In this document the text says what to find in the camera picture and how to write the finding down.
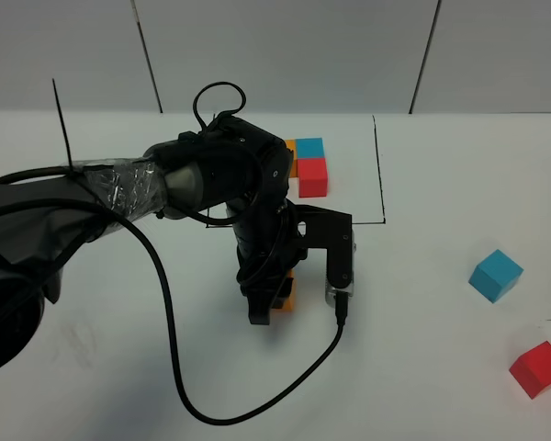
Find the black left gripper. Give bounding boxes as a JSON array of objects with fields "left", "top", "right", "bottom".
[{"left": 227, "top": 194, "right": 297, "bottom": 325}]

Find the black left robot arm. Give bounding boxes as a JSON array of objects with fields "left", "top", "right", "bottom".
[{"left": 0, "top": 111, "right": 300, "bottom": 368}]

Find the red template block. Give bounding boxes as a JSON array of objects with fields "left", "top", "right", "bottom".
[{"left": 298, "top": 158, "right": 328, "bottom": 198}]

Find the blue template block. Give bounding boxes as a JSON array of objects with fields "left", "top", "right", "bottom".
[{"left": 295, "top": 138, "right": 325, "bottom": 160}]

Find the orange template block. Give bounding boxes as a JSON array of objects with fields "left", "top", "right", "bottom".
[{"left": 285, "top": 140, "right": 298, "bottom": 178}]

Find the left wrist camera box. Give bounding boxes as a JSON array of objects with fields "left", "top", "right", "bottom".
[{"left": 287, "top": 201, "right": 359, "bottom": 306}]

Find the black left camera cable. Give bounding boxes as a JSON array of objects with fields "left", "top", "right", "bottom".
[{"left": 0, "top": 166, "right": 350, "bottom": 425}]

